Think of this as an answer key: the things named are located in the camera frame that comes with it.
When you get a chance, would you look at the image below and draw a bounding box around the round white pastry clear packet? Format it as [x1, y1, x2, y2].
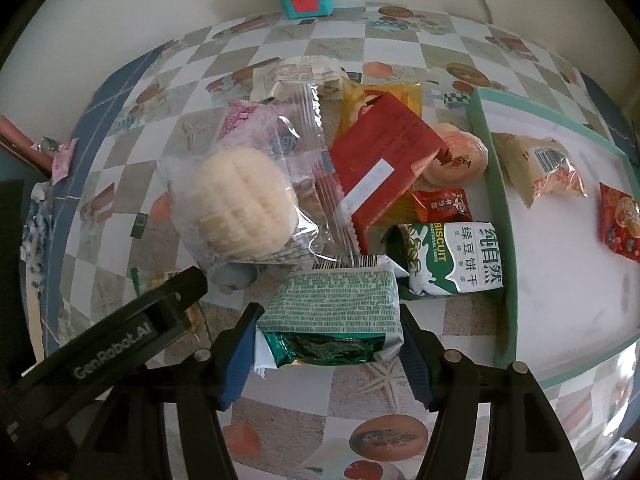
[164, 80, 362, 273]

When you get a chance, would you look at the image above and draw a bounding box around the checkered printed tablecloth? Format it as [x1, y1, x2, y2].
[20, 2, 640, 480]

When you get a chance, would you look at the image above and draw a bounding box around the cream white snack packet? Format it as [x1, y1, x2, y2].
[250, 57, 349, 104]

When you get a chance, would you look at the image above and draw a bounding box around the blue white patterned cloth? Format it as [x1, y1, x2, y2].
[19, 182, 57, 288]

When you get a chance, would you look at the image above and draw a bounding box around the large red snack packet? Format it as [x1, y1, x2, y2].
[327, 92, 451, 256]

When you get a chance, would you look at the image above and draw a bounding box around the red printed snack packet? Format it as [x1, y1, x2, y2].
[598, 182, 640, 264]

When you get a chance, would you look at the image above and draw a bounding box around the teal tray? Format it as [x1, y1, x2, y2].
[466, 86, 640, 387]

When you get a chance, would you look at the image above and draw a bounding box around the yellow snack packet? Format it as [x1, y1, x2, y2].
[334, 82, 424, 226]

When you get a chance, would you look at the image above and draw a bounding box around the small pink candy packet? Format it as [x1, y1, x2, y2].
[50, 137, 79, 184]

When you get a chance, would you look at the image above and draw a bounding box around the green brick-patterned snack packet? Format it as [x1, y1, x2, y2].
[254, 255, 407, 380]

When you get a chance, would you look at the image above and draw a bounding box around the round peach jelly cup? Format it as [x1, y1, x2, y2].
[420, 124, 489, 187]

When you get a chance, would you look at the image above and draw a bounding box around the pink snack packet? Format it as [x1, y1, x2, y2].
[214, 100, 301, 161]

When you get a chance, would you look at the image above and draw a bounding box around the green white biscuit packet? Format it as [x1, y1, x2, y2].
[384, 221, 506, 302]

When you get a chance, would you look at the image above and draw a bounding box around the brown wooden frame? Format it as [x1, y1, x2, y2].
[0, 114, 53, 178]

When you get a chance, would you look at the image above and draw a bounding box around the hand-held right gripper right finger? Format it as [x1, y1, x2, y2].
[399, 304, 572, 480]

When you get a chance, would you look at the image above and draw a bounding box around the crumpled foil wrapper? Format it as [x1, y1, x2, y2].
[31, 136, 67, 155]

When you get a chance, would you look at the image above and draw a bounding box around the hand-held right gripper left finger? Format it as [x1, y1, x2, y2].
[70, 303, 265, 480]

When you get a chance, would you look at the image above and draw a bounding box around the small red candy packet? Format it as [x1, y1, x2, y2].
[410, 188, 474, 224]

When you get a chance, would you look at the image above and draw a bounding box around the cream snack packet with barcode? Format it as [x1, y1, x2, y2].
[492, 132, 589, 209]

